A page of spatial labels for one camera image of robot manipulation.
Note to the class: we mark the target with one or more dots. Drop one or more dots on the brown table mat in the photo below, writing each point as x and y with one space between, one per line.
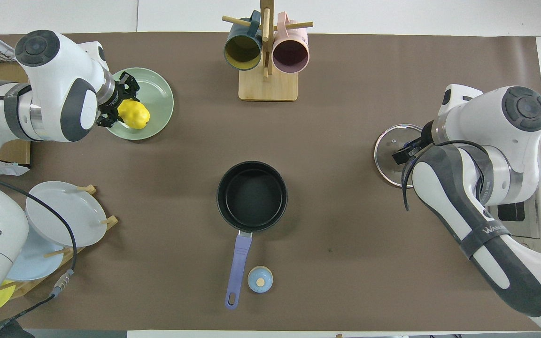
345 234

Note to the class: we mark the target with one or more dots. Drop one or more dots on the yellow plate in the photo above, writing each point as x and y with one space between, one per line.
1 298

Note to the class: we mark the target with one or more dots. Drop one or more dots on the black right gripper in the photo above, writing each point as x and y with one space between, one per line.
423 137

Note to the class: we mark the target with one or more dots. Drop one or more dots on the dark teal mug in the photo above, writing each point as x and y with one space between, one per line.
242 49

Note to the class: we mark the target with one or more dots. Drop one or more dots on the glass lid purple knob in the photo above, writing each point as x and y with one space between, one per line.
385 159

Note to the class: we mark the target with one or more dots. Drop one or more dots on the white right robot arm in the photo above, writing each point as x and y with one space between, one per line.
496 122

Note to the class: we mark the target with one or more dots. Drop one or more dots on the wooden mug tree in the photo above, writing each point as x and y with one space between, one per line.
268 89

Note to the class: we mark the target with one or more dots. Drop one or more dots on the grey plate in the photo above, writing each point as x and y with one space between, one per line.
85 206

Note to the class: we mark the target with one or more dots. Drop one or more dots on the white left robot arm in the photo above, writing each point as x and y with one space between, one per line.
59 61

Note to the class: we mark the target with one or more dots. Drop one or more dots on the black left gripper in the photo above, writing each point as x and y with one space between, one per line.
113 96

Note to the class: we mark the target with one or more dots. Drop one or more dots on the pink mug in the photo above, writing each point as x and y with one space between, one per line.
290 55

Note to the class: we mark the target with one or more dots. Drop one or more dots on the light blue plate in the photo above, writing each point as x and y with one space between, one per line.
35 263

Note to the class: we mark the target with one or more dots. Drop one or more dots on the wooden plate rack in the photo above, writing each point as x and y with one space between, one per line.
89 189

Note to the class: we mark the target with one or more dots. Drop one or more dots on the yellow potato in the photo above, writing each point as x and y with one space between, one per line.
135 115

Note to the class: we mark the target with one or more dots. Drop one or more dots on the pale green plate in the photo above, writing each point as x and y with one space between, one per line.
158 91

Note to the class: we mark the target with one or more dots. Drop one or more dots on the white crumpled paper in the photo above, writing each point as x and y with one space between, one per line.
12 169

